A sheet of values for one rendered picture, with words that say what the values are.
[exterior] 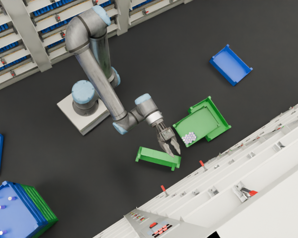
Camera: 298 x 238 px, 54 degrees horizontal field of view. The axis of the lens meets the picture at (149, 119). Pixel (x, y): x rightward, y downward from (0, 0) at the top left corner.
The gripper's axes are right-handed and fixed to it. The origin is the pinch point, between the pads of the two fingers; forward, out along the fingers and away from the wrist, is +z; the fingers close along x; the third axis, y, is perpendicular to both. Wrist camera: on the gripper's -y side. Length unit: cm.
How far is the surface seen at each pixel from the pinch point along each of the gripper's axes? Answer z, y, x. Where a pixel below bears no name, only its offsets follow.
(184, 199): 16, 48, -19
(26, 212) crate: -15, -17, -84
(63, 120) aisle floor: -66, -68, -43
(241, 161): 15, 48, 8
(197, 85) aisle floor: -38, -67, 65
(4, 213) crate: -21, -18, -93
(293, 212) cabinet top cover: 17, 111, -18
